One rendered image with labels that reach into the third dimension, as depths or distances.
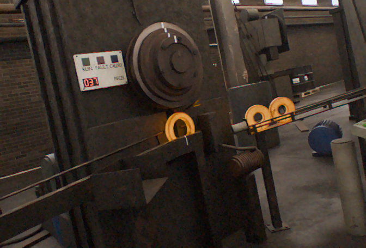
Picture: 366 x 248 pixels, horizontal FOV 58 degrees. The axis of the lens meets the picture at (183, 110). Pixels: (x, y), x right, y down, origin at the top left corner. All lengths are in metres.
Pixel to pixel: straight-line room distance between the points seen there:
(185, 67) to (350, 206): 1.17
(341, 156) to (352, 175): 0.12
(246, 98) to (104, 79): 2.93
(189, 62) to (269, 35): 8.01
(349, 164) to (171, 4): 1.38
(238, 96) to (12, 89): 4.95
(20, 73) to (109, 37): 6.07
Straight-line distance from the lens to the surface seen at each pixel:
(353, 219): 2.10
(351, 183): 2.03
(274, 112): 2.12
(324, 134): 3.65
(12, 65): 7.85
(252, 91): 4.45
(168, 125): 1.80
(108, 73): 1.78
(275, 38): 9.93
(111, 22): 1.89
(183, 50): 1.82
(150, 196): 1.30
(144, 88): 1.72
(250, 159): 1.98
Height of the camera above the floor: 0.95
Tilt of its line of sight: 3 degrees down
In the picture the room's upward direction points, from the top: 12 degrees counter-clockwise
